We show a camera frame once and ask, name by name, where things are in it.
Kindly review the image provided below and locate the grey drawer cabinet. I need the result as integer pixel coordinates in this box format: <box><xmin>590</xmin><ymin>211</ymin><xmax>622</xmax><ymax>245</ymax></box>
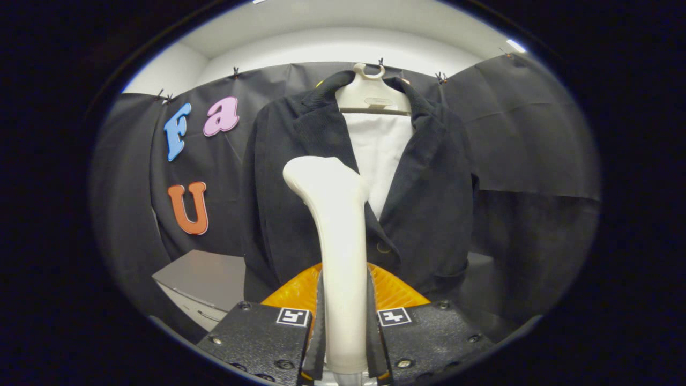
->
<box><xmin>152</xmin><ymin>249</ymin><xmax>247</xmax><ymax>333</ymax></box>

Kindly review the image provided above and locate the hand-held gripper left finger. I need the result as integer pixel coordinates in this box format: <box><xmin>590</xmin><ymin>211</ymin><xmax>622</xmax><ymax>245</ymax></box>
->
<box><xmin>196</xmin><ymin>262</ymin><xmax>326</xmax><ymax>386</ymax></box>

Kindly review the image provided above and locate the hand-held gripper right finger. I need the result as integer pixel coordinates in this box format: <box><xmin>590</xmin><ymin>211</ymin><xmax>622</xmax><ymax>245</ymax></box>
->
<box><xmin>366</xmin><ymin>263</ymin><xmax>496</xmax><ymax>386</ymax></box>

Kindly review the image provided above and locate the white garment steamer head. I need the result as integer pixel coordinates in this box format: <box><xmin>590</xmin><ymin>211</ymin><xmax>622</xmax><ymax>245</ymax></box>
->
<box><xmin>282</xmin><ymin>155</ymin><xmax>370</xmax><ymax>376</ymax></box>

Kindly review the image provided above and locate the black backdrop cloth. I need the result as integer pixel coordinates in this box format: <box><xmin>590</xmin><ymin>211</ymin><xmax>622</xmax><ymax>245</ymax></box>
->
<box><xmin>90</xmin><ymin>54</ymin><xmax>602</xmax><ymax>344</ymax></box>

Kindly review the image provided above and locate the black button jacket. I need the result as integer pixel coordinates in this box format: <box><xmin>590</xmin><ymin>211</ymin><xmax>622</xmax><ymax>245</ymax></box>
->
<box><xmin>240</xmin><ymin>71</ymin><xmax>480</xmax><ymax>303</ymax></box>

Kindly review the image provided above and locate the white plastic hanger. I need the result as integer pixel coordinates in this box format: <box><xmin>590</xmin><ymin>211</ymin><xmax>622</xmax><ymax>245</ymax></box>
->
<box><xmin>335</xmin><ymin>63</ymin><xmax>412</xmax><ymax>116</ymax></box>

